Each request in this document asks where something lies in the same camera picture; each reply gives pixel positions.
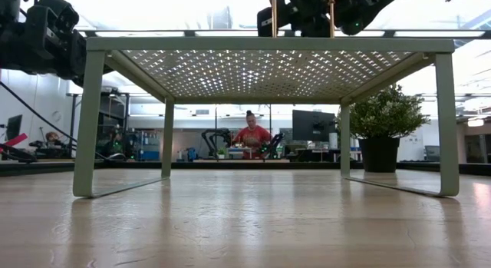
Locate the brass candlestick holder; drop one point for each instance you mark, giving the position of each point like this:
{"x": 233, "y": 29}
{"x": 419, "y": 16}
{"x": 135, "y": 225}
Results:
{"x": 331, "y": 18}
{"x": 274, "y": 18}

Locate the black background robot arm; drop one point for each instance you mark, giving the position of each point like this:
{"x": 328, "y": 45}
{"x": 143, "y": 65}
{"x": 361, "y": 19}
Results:
{"x": 53, "y": 149}
{"x": 215, "y": 139}
{"x": 274, "y": 145}

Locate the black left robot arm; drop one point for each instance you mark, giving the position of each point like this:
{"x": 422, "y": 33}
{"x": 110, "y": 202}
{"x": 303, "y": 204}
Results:
{"x": 9, "y": 49}

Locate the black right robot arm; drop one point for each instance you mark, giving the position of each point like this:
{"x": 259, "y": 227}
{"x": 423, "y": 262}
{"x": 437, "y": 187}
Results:
{"x": 364, "y": 10}

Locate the green perforated metal shelf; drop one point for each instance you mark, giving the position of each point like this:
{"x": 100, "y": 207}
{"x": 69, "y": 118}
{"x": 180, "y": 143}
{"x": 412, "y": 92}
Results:
{"x": 268, "y": 44}

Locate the black shelving rack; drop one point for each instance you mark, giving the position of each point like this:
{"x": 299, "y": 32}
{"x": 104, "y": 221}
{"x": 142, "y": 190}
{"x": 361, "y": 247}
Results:
{"x": 113, "y": 114}

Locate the black computer monitor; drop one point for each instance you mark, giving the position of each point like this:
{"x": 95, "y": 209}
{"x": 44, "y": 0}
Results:
{"x": 314, "y": 126}
{"x": 14, "y": 126}

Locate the pink red bar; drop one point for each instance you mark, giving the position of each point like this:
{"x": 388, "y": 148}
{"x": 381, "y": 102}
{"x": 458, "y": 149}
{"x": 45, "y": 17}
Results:
{"x": 15, "y": 139}

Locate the green plant in black pot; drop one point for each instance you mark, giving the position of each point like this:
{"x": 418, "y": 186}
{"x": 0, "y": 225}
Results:
{"x": 383, "y": 114}

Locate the blue storage crate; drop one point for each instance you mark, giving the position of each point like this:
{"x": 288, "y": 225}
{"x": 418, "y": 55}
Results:
{"x": 147, "y": 154}

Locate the white cylindrical container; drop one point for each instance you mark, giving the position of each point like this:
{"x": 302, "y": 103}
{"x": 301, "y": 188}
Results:
{"x": 333, "y": 140}

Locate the person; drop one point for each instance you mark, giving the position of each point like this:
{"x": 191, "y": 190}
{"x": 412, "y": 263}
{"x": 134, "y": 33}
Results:
{"x": 253, "y": 137}

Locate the blue bag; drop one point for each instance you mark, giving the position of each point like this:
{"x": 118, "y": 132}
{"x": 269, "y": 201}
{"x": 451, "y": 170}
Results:
{"x": 192, "y": 154}

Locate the small green background plant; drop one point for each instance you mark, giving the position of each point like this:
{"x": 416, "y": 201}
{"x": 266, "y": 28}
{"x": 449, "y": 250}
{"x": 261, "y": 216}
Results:
{"x": 221, "y": 153}

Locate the white rectangular lamp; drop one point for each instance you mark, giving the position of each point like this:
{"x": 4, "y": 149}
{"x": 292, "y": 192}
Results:
{"x": 475, "y": 122}

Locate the black rig frame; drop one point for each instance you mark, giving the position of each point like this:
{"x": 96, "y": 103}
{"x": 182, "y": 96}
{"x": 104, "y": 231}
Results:
{"x": 189, "y": 33}

